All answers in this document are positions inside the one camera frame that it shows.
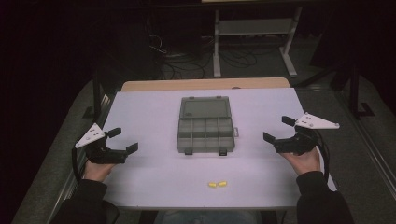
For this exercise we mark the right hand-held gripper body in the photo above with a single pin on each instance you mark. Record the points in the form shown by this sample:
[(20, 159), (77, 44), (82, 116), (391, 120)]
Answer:
[(299, 140)]

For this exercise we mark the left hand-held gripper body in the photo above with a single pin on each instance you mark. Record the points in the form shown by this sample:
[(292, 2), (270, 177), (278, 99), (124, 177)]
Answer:
[(102, 153)]

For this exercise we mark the person's left hand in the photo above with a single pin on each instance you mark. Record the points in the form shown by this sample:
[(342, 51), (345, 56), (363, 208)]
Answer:
[(97, 171)]

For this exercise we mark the person's right hand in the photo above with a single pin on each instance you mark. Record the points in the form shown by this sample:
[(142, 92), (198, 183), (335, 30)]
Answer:
[(303, 162)]

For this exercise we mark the black metal stand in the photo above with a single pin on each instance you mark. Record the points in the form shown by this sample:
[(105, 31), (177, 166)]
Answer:
[(97, 96), (356, 93)]

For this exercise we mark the grey plastic compartment box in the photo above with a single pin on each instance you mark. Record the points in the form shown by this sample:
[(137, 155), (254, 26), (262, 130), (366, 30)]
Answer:
[(205, 127)]

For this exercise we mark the small yellow earplug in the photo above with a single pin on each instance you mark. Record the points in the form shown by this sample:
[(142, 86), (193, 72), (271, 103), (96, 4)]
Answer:
[(222, 184), (212, 184)]

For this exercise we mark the grey metal shelf stand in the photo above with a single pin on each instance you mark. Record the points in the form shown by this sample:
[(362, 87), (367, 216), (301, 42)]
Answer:
[(253, 27)]

